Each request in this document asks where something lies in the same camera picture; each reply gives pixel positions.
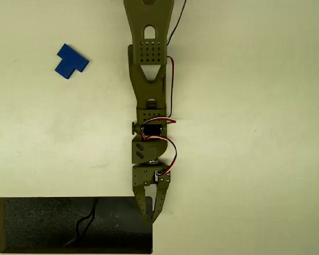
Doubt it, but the blue T-shaped block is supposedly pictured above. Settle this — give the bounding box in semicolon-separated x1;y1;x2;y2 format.
54;43;90;80

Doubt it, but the red white gripper servo cable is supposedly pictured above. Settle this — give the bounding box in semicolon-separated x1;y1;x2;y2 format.
145;135;178;176

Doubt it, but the short red white wrist cable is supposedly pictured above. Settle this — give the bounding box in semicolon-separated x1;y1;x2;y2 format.
140;117;177;141

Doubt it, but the thin black cable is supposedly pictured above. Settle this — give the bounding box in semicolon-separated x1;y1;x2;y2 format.
63;199;99;248

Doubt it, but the long red black arm cable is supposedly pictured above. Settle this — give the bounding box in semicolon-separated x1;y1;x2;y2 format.
162;0;188;119

